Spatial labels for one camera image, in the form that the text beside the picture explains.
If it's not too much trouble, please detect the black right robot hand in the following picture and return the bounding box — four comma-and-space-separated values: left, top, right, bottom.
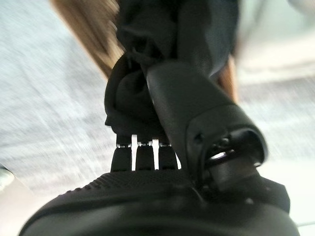
19, 61, 301, 236

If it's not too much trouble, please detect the black garment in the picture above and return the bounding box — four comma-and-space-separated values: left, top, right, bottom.
104, 0, 240, 148

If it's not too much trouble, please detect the brown wicker basket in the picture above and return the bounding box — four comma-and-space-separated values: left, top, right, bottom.
50, 0, 241, 104

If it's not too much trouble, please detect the bed with beige cover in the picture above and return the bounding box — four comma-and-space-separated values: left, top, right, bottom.
233, 0, 315, 82

